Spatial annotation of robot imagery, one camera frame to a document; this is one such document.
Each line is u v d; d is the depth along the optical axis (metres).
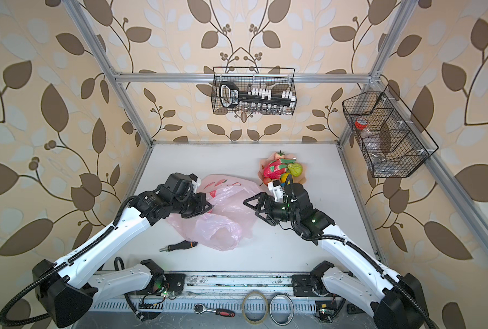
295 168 0.99
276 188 0.71
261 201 0.64
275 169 0.96
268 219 0.67
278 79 0.91
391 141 0.75
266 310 0.69
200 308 0.69
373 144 0.74
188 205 0.63
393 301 0.38
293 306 0.71
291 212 0.58
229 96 0.85
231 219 0.70
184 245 0.82
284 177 0.99
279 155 1.04
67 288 0.38
